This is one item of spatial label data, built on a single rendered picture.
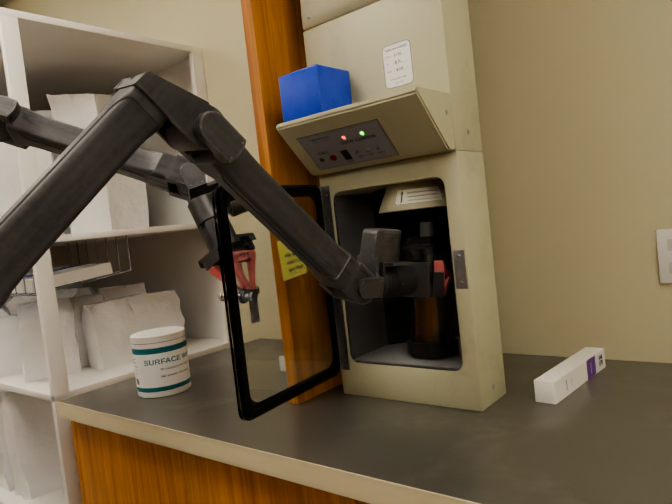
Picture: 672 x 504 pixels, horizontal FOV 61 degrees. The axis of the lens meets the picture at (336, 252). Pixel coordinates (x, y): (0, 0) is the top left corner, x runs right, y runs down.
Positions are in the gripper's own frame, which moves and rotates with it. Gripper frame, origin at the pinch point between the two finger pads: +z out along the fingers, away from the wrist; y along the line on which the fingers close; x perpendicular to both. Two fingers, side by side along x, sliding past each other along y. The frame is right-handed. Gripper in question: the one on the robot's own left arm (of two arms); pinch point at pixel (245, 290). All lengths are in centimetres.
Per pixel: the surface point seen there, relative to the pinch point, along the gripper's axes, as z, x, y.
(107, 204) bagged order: -62, -36, 70
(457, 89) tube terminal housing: -12, -22, -46
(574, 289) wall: 30, -62, -34
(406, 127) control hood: -9.4, -12.8, -37.9
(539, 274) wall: 23, -63, -29
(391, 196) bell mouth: -4.1, -23.5, -24.0
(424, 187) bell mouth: -1.9, -24.5, -30.5
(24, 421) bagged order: -15, -15, 129
